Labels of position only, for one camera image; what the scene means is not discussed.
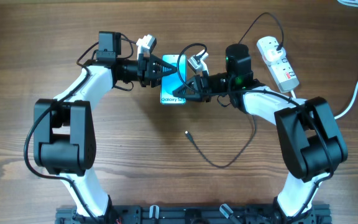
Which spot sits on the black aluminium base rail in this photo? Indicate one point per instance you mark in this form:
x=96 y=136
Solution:
x=254 y=213

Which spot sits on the white USB charger plug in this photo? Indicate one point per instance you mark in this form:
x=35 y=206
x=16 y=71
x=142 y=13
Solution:
x=273 y=55

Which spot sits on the white power strip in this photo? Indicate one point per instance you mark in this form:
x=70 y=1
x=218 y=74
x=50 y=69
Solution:
x=282 y=72

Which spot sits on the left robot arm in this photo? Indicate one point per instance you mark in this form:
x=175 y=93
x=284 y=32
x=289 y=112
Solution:
x=61 y=144

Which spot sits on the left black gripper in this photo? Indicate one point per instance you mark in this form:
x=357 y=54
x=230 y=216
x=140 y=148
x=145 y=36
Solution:
x=146 y=70

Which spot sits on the turquoise screen Galaxy smartphone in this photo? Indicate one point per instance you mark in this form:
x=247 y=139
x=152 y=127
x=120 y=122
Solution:
x=172 y=82

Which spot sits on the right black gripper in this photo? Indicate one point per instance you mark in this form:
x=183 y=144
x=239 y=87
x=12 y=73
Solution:
x=202 y=88

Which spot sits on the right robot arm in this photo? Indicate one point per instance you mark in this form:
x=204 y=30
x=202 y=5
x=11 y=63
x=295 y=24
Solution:
x=311 y=143

